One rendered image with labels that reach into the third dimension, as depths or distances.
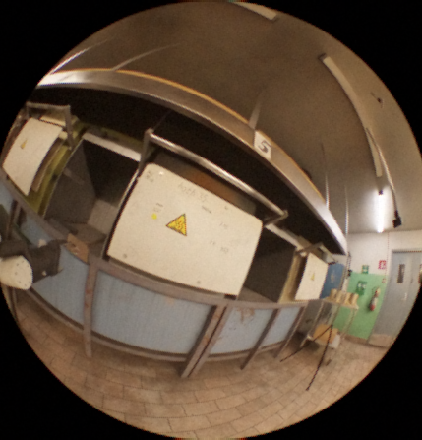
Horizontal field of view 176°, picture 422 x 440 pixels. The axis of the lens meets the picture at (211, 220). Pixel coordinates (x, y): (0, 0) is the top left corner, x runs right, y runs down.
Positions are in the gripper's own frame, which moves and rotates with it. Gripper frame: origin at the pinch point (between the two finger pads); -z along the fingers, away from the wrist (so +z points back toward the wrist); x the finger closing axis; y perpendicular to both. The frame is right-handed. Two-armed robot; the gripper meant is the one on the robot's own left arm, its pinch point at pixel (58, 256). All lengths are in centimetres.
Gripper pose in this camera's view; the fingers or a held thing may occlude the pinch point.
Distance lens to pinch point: 58.7
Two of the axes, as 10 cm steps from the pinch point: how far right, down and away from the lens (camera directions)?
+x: 3.6, -9.1, 2.0
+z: 3.9, -0.5, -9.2
